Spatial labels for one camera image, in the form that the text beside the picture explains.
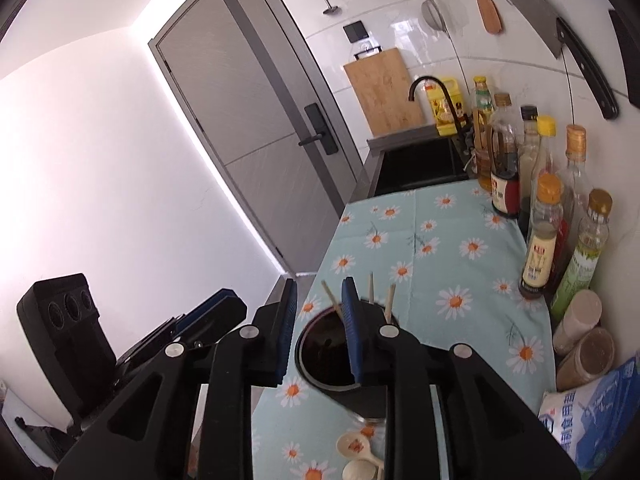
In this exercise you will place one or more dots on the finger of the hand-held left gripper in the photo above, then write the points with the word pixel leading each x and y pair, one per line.
pixel 200 307
pixel 227 315

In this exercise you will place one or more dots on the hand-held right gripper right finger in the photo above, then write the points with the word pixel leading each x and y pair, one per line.
pixel 352 330

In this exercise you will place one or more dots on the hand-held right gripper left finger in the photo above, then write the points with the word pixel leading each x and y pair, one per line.
pixel 287 330

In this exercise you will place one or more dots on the pale bamboo chopstick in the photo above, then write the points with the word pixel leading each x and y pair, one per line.
pixel 331 300
pixel 390 302

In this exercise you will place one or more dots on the black utensil holder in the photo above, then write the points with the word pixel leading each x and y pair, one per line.
pixel 320 360

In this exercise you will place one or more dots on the cream spoon brown print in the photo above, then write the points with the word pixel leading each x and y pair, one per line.
pixel 352 445

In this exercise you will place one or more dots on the daisy print blue tablecloth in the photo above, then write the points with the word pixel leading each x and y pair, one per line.
pixel 450 260

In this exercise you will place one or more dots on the plain cream spoon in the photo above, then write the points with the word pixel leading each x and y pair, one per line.
pixel 360 471

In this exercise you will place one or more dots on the dark kitchen sink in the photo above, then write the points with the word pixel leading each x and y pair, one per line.
pixel 420 165

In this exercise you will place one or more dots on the grey door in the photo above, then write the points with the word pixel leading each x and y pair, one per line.
pixel 240 100

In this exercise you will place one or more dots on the dark sauce bottle red label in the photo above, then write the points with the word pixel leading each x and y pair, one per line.
pixel 505 180

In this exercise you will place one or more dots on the green label bottle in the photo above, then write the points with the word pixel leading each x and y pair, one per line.
pixel 580 270

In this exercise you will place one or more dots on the brown spice jar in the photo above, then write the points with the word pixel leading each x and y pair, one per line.
pixel 590 357

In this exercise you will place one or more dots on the yellow oil jug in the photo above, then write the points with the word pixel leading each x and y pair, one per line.
pixel 442 107

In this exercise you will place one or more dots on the wooden cutting board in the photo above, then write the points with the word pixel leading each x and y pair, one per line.
pixel 380 90

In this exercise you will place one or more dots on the black cap sauce bottle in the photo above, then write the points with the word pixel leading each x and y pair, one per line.
pixel 529 155

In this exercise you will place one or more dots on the white and blue salt bag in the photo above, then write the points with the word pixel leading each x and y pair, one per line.
pixel 590 420

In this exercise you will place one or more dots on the black faucet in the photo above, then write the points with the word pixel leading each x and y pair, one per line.
pixel 425 80

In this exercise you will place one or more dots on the yellow cap clear bottle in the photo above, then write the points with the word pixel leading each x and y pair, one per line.
pixel 546 132

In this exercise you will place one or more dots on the orange cap clear bottle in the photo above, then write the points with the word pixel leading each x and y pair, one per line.
pixel 575 160

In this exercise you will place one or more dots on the dark wall switch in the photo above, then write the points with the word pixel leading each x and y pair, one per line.
pixel 355 31

